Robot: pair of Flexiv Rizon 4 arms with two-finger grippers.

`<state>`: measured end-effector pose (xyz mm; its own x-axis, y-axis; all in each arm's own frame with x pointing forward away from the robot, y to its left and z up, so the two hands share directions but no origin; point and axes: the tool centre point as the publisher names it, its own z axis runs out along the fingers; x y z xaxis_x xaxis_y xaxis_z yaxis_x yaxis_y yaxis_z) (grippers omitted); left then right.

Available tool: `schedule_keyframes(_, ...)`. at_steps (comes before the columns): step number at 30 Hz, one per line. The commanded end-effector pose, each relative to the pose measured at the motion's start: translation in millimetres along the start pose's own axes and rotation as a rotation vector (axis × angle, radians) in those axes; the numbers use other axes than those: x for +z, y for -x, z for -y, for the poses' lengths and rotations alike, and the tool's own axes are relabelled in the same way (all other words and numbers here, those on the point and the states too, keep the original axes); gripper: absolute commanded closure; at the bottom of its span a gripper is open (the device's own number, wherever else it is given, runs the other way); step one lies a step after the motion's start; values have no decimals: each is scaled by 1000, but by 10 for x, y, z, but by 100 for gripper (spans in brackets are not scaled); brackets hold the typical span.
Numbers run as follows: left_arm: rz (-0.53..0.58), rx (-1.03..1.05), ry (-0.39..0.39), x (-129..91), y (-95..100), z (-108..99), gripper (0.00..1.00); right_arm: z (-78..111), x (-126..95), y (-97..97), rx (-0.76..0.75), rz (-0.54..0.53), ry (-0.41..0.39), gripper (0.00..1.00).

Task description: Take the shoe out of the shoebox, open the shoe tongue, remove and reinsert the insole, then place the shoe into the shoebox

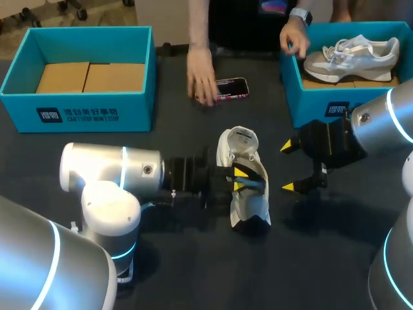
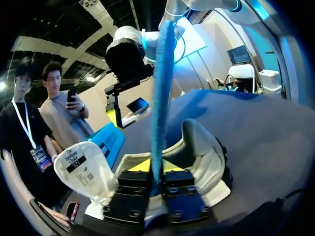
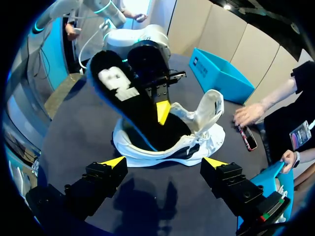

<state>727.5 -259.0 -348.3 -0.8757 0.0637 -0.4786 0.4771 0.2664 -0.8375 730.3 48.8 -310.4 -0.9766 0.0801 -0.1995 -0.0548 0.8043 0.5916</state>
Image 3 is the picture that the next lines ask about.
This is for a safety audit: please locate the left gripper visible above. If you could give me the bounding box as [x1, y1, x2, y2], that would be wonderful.
[127, 45, 187, 126]

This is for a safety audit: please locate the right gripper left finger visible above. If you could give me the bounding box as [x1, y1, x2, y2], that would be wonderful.
[26, 156, 128, 221]

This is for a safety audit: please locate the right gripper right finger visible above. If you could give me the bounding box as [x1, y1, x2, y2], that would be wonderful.
[200, 157, 267, 217]

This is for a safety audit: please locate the insole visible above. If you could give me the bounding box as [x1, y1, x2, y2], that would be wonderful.
[86, 50, 174, 152]

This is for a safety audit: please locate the white shoe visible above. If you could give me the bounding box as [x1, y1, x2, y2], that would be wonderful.
[112, 88, 226, 168]

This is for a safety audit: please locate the teal box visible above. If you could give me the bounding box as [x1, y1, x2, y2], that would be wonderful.
[189, 47, 255, 105]
[235, 161, 295, 235]

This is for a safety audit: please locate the phone with patterned case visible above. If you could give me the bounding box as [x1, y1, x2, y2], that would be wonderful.
[237, 124, 258, 152]

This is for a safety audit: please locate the person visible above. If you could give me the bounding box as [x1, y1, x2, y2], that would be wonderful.
[64, 0, 154, 74]
[232, 60, 315, 190]

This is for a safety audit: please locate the white cable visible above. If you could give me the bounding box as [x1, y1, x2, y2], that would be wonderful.
[78, 21, 112, 70]

